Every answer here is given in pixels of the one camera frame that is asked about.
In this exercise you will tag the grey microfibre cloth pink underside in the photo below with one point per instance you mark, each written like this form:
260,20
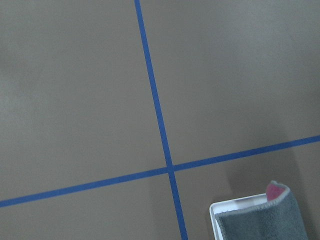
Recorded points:
274,215

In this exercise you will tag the white rectangular tray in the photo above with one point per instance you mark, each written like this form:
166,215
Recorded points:
231,205

